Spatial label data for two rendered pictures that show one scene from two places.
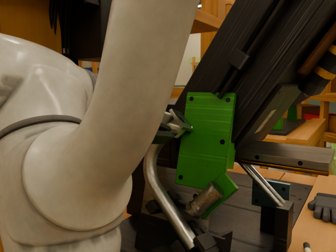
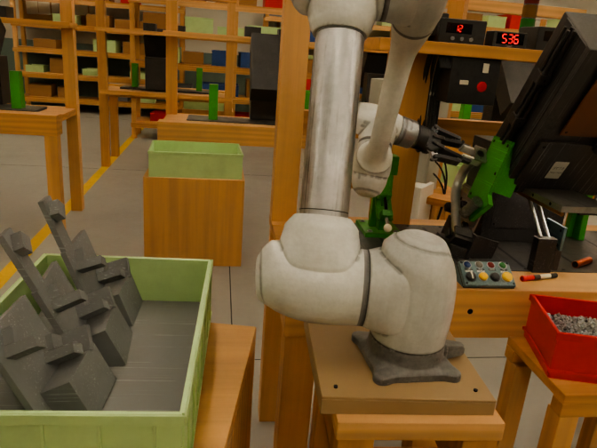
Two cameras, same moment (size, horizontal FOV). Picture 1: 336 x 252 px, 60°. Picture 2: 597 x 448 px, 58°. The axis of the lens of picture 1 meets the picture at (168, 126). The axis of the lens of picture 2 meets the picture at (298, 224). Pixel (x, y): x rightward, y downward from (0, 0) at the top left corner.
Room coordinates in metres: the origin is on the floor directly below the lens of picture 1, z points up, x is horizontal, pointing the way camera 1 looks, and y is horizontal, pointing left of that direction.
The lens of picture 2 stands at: (-0.92, -0.93, 1.49)
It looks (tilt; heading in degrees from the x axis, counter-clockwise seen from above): 18 degrees down; 48
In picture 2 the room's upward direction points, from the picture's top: 4 degrees clockwise
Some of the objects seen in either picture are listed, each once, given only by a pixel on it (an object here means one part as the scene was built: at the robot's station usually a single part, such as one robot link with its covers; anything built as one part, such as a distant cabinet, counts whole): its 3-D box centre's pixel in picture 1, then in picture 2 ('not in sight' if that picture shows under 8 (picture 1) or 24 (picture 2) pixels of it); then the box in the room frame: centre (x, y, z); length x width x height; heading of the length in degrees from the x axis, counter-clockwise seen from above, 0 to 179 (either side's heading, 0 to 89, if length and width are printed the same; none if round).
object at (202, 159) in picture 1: (210, 137); (499, 171); (0.65, -0.10, 1.17); 0.13 x 0.12 x 0.20; 147
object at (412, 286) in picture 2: not in sight; (409, 285); (-0.08, -0.34, 1.05); 0.18 x 0.16 x 0.22; 137
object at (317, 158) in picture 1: (248, 150); (548, 194); (0.76, -0.21, 1.11); 0.39 x 0.16 x 0.03; 57
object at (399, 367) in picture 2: not in sight; (413, 346); (-0.05, -0.36, 0.91); 0.22 x 0.18 x 0.06; 150
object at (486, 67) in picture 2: (109, 30); (466, 80); (0.77, 0.15, 1.42); 0.17 x 0.12 x 0.15; 147
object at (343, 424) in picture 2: not in sight; (399, 381); (-0.07, -0.35, 0.83); 0.32 x 0.32 x 0.04; 54
